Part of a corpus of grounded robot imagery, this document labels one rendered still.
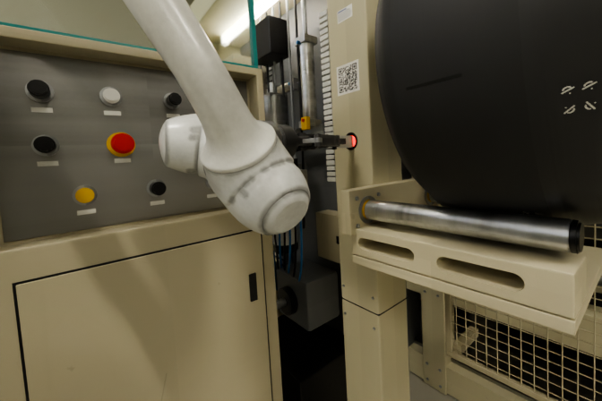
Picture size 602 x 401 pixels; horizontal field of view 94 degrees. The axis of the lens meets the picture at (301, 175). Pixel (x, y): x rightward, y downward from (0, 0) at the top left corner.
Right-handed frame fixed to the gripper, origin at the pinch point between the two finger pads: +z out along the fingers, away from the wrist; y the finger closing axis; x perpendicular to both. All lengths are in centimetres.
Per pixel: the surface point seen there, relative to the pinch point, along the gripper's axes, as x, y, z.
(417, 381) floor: 106, 16, 59
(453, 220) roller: 15.4, -28.4, -4.0
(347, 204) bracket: 14.0, -8.2, -7.7
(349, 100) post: -10.5, -0.2, 3.7
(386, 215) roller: 16.1, -15.4, -4.1
